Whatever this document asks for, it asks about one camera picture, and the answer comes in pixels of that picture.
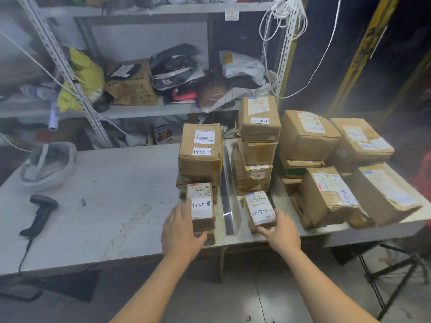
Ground person's right hand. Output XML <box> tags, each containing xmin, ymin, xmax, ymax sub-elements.
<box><xmin>254</xmin><ymin>207</ymin><xmax>301</xmax><ymax>256</ymax></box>

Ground person's left hand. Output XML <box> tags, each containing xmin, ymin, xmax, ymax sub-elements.
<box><xmin>161</xmin><ymin>200</ymin><xmax>209</xmax><ymax>266</ymax></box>

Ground transparent plastic divider black base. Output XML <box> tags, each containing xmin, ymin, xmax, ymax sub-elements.
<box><xmin>220</xmin><ymin>141</ymin><xmax>242</xmax><ymax>236</ymax></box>

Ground parcels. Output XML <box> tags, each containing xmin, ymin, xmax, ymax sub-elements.
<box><xmin>176</xmin><ymin>96</ymin><xmax>424</xmax><ymax>231</ymax></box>

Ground person's right forearm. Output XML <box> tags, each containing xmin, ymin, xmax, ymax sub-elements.
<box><xmin>284</xmin><ymin>247</ymin><xmax>379</xmax><ymax>323</ymax></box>

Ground person's left forearm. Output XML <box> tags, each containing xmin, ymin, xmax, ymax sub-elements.
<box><xmin>109</xmin><ymin>258</ymin><xmax>189</xmax><ymax>323</ymax></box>

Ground dark table centre support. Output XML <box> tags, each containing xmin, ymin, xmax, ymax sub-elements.
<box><xmin>202</xmin><ymin>247</ymin><xmax>226</xmax><ymax>284</ymax></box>

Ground colourful printed paper box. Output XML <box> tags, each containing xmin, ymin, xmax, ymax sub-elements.
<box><xmin>153</xmin><ymin>122</ymin><xmax>183</xmax><ymax>145</ymax></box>

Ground black metal table leg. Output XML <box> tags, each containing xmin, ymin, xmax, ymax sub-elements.
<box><xmin>0</xmin><ymin>269</ymin><xmax>101</xmax><ymax>304</ymax></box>
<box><xmin>331</xmin><ymin>242</ymin><xmax>430</xmax><ymax>322</ymax></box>

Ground grey metal shelf rack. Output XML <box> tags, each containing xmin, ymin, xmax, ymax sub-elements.
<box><xmin>20</xmin><ymin>0</ymin><xmax>303</xmax><ymax>149</ymax></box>

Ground black handheld device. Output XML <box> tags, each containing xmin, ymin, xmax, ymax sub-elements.
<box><xmin>19</xmin><ymin>194</ymin><xmax>60</xmax><ymax>238</ymax></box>

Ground brown parcel in clear wrap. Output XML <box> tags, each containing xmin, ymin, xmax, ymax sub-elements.
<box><xmin>196</xmin><ymin>82</ymin><xmax>233</xmax><ymax>109</ymax></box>

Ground white gridded plastic bag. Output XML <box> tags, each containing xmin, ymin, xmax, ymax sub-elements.
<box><xmin>202</xmin><ymin>70</ymin><xmax>279</xmax><ymax>114</ymax></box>

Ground red plastic stool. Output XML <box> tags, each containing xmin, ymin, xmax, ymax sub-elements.
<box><xmin>409</xmin><ymin>151</ymin><xmax>431</xmax><ymax>186</ymax></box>

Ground crumpled cardboard box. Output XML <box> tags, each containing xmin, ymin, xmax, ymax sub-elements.
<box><xmin>104</xmin><ymin>58</ymin><xmax>159</xmax><ymax>107</ymax></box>

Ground grey and black mailer bag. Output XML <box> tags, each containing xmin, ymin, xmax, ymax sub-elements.
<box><xmin>150</xmin><ymin>65</ymin><xmax>207</xmax><ymax>92</ymax></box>

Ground black fabric bundle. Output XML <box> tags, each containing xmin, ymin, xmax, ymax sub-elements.
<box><xmin>208</xmin><ymin>74</ymin><xmax>260</xmax><ymax>92</ymax></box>

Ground white mailer bag yellow patch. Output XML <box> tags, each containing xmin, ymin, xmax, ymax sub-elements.
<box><xmin>219</xmin><ymin>50</ymin><xmax>268</xmax><ymax>87</ymax></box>

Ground rolled pale paper poster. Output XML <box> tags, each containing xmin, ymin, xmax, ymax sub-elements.
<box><xmin>48</xmin><ymin>102</ymin><xmax>59</xmax><ymax>133</ymax></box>

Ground black fluffy plastic bag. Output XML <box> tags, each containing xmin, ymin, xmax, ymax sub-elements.
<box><xmin>150</xmin><ymin>43</ymin><xmax>201</xmax><ymax>70</ymax></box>

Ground yellow plastic bag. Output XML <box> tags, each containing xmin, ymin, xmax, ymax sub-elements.
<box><xmin>57</xmin><ymin>47</ymin><xmax>106</xmax><ymax>113</ymax></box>

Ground blurred grey storage rack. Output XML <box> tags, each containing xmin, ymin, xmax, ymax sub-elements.
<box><xmin>0</xmin><ymin>0</ymin><xmax>58</xmax><ymax>139</ymax></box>

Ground white headset grey strap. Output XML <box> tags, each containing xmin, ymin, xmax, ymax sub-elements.
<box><xmin>18</xmin><ymin>141</ymin><xmax>77</xmax><ymax>193</ymax></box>

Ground black device cable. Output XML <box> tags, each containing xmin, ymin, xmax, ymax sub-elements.
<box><xmin>17</xmin><ymin>236</ymin><xmax>35</xmax><ymax>274</ymax></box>

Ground thick white cord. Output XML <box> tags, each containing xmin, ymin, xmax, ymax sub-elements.
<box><xmin>0</xmin><ymin>30</ymin><xmax>150</xmax><ymax>148</ymax></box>

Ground thin white wire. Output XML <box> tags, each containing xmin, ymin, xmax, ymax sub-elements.
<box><xmin>0</xmin><ymin>132</ymin><xmax>31</xmax><ymax>154</ymax></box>

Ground yellow and black post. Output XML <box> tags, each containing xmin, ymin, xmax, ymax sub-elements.
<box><xmin>328</xmin><ymin>0</ymin><xmax>404</xmax><ymax>117</ymax></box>

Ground long white cable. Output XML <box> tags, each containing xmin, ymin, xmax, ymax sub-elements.
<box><xmin>274</xmin><ymin>0</ymin><xmax>343</xmax><ymax>100</ymax></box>

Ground coil of white rope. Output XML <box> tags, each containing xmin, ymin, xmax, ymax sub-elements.
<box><xmin>258</xmin><ymin>0</ymin><xmax>309</xmax><ymax>41</ymax></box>

